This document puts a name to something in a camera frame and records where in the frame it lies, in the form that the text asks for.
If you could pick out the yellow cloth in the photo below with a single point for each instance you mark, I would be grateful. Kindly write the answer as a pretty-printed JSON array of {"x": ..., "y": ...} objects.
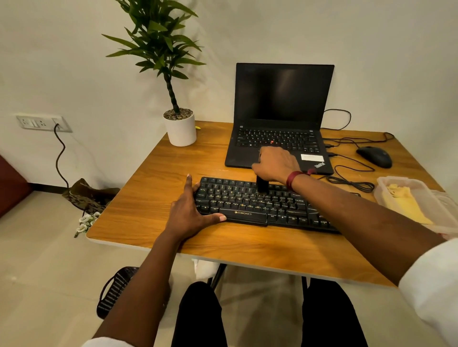
[{"x": 408, "y": 205}]

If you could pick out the red wrist band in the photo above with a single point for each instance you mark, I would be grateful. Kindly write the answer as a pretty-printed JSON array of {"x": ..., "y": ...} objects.
[{"x": 292, "y": 178}]

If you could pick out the black laptop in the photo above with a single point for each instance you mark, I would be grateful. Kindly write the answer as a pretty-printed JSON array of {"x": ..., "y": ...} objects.
[{"x": 282, "y": 93}]

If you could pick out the black computer mouse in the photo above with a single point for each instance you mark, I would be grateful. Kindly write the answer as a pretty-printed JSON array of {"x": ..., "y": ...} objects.
[{"x": 375, "y": 156}]

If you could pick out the brown patterned bag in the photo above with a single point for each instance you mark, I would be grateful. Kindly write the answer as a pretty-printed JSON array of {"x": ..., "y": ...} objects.
[{"x": 87, "y": 198}]

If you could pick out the white wall socket panel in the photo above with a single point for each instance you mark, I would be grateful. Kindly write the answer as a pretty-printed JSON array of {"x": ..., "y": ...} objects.
[{"x": 39, "y": 123}]

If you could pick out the white plant pot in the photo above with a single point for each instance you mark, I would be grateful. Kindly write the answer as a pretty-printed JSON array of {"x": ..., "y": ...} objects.
[{"x": 180, "y": 132}]

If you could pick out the person's left hand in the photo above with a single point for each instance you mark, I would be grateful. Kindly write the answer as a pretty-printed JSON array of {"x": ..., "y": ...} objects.
[{"x": 186, "y": 218}]

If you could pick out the person's right hand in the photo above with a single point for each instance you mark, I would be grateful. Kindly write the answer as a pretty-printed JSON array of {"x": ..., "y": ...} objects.
[{"x": 277, "y": 164}]

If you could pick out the clear plastic container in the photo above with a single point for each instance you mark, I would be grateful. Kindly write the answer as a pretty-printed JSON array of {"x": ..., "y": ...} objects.
[{"x": 379, "y": 193}]

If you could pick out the black table leg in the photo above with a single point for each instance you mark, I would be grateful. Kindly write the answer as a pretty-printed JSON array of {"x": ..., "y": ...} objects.
[
  {"x": 305, "y": 286},
  {"x": 218, "y": 276}
]

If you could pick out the black keyboard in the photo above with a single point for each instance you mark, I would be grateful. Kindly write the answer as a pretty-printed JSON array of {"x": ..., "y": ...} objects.
[{"x": 236, "y": 200}]

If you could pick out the person's black trousers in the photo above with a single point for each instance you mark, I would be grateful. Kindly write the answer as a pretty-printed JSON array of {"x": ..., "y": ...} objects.
[{"x": 196, "y": 314}]

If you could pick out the green leafy plant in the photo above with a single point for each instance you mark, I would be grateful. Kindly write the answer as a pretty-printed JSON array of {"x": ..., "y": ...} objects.
[{"x": 157, "y": 39}]

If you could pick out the clear lid with orange clips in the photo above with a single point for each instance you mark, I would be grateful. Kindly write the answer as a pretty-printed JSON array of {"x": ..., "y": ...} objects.
[{"x": 451, "y": 211}]

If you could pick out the black woven basket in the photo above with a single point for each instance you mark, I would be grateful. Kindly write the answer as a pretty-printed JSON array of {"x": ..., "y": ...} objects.
[{"x": 114, "y": 289}]

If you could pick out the dark brown cabinet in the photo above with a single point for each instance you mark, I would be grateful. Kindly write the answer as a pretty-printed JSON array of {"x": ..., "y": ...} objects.
[{"x": 12, "y": 189}]

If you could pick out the white flower bunch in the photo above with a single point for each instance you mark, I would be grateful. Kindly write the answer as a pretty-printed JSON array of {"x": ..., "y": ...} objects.
[{"x": 86, "y": 223}]

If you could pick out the person's white shirt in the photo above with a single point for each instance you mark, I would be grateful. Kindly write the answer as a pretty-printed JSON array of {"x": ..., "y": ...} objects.
[{"x": 433, "y": 286}]

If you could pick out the black cleaning brush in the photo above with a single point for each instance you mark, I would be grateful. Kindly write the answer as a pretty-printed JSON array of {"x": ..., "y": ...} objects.
[{"x": 262, "y": 184}]

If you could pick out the person's right forearm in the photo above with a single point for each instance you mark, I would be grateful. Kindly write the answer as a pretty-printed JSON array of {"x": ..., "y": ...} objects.
[{"x": 365, "y": 225}]

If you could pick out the person's left forearm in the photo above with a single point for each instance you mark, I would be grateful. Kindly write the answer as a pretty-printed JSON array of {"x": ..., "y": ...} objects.
[{"x": 139, "y": 293}]

